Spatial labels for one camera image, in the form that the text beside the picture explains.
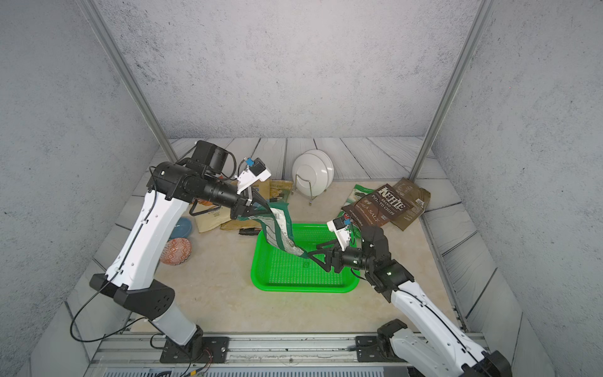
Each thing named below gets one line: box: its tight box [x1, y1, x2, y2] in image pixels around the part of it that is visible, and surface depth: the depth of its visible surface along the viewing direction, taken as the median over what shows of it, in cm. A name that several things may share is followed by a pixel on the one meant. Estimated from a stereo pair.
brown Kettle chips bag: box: [341, 183, 414, 227], surface depth 110 cm
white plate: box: [291, 148, 335, 198], surface depth 107 cm
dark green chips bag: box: [239, 201, 309, 260], surface depth 62 cm
